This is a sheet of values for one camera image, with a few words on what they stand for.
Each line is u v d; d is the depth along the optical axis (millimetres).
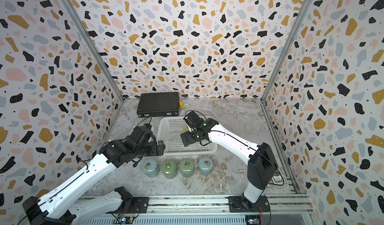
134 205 726
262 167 441
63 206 401
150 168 774
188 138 731
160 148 673
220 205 754
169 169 780
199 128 575
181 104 1160
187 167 782
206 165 784
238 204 734
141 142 560
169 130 1004
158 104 1137
